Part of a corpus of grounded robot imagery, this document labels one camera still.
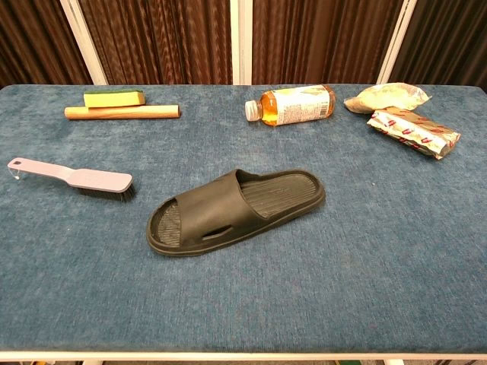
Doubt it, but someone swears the black rubber slipper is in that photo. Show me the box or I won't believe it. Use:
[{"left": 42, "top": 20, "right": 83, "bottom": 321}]
[{"left": 145, "top": 168, "right": 327, "bottom": 258}]

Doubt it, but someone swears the lilac scrub brush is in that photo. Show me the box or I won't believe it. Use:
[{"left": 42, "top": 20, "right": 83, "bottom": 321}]
[{"left": 6, "top": 157, "right": 136, "bottom": 202}]

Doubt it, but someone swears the amber liquid plastic bottle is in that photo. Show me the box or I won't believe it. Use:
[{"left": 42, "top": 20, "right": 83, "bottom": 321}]
[{"left": 244, "top": 84, "right": 337, "bottom": 127}]

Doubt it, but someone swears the blue fabric table cover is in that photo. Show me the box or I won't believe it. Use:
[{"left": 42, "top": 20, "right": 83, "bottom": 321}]
[{"left": 0, "top": 83, "right": 487, "bottom": 354}]

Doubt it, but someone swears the wooden rolling pin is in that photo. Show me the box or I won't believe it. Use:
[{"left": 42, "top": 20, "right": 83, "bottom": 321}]
[{"left": 63, "top": 104, "right": 180, "bottom": 121}]

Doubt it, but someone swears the yellow green sponge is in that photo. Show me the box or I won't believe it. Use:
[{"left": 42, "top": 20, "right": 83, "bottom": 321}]
[{"left": 83, "top": 89, "right": 146, "bottom": 109}]

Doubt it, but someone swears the beige snack bag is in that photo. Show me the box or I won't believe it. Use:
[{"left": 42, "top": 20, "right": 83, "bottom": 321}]
[{"left": 343, "top": 82, "right": 433, "bottom": 115}]

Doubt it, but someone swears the brown pleated curtain panel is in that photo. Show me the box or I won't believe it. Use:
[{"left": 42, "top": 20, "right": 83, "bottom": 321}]
[
  {"left": 78, "top": 0, "right": 233, "bottom": 86},
  {"left": 388, "top": 0, "right": 487, "bottom": 92},
  {"left": 251, "top": 0, "right": 405, "bottom": 86},
  {"left": 0, "top": 0, "right": 94, "bottom": 89}
]

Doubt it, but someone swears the silver red snack pack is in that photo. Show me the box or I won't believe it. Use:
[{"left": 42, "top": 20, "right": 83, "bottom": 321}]
[{"left": 366, "top": 106, "right": 462, "bottom": 160}]

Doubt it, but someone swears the white partition frame post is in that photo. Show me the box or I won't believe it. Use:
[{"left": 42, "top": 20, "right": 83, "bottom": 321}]
[
  {"left": 229, "top": 0, "right": 253, "bottom": 86},
  {"left": 59, "top": 0, "right": 110, "bottom": 86},
  {"left": 375, "top": 0, "right": 419, "bottom": 85}
]

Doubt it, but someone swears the white table frame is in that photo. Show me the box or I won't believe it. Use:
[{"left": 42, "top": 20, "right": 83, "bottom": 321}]
[{"left": 0, "top": 350, "right": 487, "bottom": 365}]

